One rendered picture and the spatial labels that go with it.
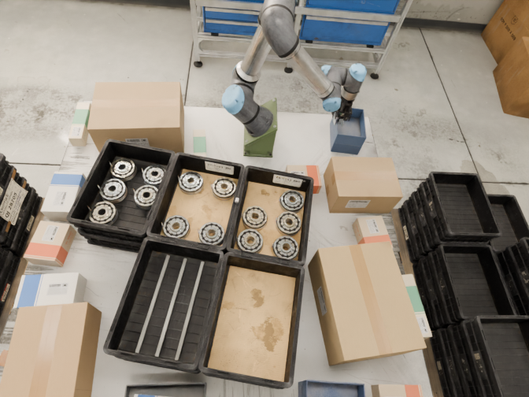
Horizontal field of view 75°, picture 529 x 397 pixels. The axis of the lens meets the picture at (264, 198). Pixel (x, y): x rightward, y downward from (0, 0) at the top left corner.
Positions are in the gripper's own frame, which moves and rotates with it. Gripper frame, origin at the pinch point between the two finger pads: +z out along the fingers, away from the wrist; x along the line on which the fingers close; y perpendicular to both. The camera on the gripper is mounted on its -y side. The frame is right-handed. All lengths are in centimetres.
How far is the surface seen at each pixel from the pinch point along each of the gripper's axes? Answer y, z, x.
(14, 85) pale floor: -77, 82, -239
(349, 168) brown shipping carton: 31.9, -3.6, 3.9
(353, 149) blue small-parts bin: 10.1, 8.0, 11.2
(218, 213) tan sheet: 62, 0, -53
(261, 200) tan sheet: 53, -1, -35
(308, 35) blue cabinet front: -140, 45, -6
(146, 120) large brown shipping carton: 21, -8, -91
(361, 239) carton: 62, 7, 11
